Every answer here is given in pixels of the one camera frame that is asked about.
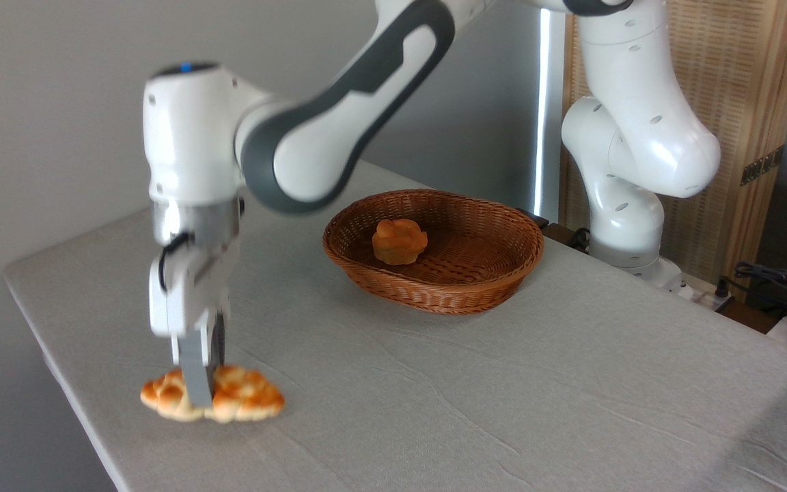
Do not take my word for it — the brown wicker basket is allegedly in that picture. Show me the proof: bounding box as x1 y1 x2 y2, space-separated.
322 189 545 316

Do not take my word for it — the braided golden bread loaf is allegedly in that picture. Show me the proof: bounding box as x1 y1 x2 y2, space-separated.
140 366 286 424

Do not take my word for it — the white vertical frame strip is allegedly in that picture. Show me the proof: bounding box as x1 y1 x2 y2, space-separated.
532 7 566 223

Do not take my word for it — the light grey tablecloth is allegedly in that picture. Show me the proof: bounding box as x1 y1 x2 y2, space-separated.
3 157 787 492

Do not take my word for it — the black cable bundle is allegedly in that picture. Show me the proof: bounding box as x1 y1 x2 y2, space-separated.
720 262 787 323

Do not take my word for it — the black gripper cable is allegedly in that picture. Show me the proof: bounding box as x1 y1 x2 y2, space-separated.
157 232 195 293

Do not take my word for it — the round knotted bread roll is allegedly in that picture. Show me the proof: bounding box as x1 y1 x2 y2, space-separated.
372 219 429 266

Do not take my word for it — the white power strip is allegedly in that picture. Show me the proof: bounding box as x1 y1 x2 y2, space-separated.
679 273 734 310

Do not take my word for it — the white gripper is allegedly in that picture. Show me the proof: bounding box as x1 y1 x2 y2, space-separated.
149 236 240 409

